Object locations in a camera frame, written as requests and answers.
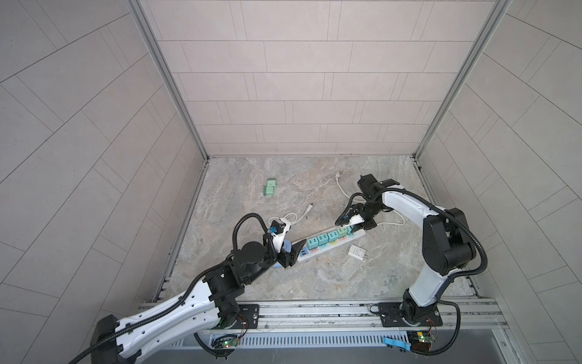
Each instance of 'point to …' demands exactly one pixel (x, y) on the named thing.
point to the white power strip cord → (337, 176)
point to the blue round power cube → (286, 247)
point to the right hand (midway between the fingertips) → (350, 220)
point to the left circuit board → (230, 343)
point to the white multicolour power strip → (306, 253)
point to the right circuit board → (426, 337)
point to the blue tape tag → (396, 343)
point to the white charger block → (357, 252)
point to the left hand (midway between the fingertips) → (300, 234)
